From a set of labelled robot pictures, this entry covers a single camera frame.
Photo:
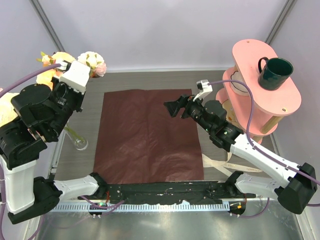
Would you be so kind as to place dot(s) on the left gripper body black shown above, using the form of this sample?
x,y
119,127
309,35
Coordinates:
x,y
75,99

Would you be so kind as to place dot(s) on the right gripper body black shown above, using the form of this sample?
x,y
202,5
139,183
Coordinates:
x,y
185,107

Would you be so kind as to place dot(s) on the peach rose stem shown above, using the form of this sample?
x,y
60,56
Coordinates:
x,y
52,70

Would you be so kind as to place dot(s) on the red wrapping paper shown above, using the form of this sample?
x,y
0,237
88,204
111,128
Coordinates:
x,y
139,142

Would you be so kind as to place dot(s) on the cream printed ribbon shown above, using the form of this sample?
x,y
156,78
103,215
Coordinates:
x,y
223,166

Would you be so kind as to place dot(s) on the pink rose flower bunch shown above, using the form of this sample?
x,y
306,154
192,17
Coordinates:
x,y
96,63

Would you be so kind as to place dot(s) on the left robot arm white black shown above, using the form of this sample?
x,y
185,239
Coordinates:
x,y
28,196

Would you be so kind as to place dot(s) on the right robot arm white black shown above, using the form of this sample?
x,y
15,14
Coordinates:
x,y
291,184

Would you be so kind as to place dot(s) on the clear glass vase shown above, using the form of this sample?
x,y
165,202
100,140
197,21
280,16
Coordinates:
x,y
80,143

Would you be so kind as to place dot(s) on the white bowl on shelf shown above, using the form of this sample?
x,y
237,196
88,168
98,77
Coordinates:
x,y
236,86

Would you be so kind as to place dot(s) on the pink three-tier wooden shelf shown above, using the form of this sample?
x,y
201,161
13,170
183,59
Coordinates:
x,y
260,112

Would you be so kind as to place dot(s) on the dark green mug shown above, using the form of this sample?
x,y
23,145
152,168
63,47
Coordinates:
x,y
273,72

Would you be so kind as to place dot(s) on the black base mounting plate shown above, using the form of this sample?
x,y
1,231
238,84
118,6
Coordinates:
x,y
170,193

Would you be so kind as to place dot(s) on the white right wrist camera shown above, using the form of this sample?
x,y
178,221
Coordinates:
x,y
204,88

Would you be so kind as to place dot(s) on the white slotted cable duct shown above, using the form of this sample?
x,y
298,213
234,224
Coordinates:
x,y
83,206

